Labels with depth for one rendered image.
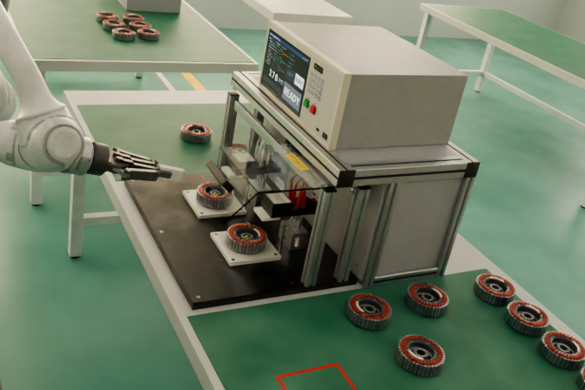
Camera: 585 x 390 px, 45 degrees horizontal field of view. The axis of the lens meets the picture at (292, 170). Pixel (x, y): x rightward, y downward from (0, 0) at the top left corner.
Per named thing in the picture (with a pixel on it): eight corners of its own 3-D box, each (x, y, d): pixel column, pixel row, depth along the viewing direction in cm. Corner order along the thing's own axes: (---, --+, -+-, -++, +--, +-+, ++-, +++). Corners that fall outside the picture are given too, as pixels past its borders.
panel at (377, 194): (359, 279, 188) (385, 182, 176) (259, 168, 239) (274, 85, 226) (362, 279, 189) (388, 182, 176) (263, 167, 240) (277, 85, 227)
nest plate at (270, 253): (230, 266, 184) (230, 262, 183) (210, 236, 195) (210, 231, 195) (280, 259, 191) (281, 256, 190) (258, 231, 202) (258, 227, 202)
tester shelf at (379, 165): (336, 188, 168) (339, 171, 166) (231, 84, 220) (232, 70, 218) (475, 177, 188) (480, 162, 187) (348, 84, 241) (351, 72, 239)
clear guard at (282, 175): (231, 216, 160) (235, 193, 157) (196, 168, 178) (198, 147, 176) (352, 205, 175) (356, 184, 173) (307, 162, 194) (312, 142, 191)
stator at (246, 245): (233, 257, 185) (235, 245, 184) (218, 235, 194) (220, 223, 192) (272, 252, 190) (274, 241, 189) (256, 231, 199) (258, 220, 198)
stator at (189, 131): (215, 137, 261) (217, 128, 259) (202, 147, 251) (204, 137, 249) (189, 129, 263) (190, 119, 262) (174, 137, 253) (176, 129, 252)
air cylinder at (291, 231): (289, 250, 196) (292, 233, 193) (278, 236, 201) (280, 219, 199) (305, 248, 198) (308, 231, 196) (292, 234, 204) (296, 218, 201)
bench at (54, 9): (24, 211, 331) (26, 59, 298) (-16, 72, 473) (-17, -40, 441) (238, 194, 382) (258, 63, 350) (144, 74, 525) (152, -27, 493)
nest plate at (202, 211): (198, 218, 202) (198, 215, 202) (182, 193, 214) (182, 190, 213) (245, 214, 209) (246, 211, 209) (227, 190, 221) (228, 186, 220)
